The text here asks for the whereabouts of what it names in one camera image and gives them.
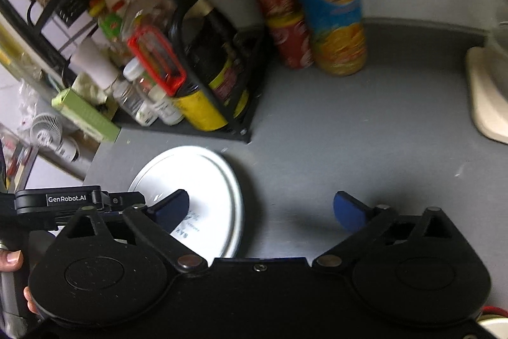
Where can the beige kettle base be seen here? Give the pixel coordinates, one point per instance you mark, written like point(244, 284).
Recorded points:
point(488, 100)

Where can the yellow label bottle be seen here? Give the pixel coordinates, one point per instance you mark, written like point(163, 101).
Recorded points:
point(198, 108)

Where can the black metal rack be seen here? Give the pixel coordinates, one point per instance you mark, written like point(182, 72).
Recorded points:
point(234, 134)

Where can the dark sauce bottle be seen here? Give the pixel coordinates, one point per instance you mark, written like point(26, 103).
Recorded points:
point(216, 57)

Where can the green capped bottle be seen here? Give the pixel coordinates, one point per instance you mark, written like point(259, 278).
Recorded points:
point(109, 27)

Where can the round white plate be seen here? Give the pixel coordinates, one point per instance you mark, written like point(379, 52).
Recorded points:
point(206, 180)

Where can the small white fan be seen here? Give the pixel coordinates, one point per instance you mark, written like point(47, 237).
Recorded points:
point(47, 128)

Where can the orange juice bottle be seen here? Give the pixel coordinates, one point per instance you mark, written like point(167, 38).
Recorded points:
point(333, 25)

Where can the green box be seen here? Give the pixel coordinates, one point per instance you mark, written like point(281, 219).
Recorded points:
point(85, 114)

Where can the white round container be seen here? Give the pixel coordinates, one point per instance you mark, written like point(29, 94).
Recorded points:
point(494, 328)

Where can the person's left hand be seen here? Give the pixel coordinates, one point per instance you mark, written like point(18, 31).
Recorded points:
point(11, 259)

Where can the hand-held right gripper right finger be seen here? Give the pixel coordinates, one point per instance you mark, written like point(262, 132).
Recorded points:
point(349, 212)

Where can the red chip can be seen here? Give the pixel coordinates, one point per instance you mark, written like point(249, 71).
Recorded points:
point(281, 17)

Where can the red rimmed clear container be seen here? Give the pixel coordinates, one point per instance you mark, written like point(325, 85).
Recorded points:
point(156, 61)

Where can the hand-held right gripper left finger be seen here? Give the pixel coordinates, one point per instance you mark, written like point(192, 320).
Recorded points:
point(173, 210)

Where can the white capped spice jar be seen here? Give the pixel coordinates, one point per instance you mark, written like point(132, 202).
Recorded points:
point(166, 108)
point(133, 100)

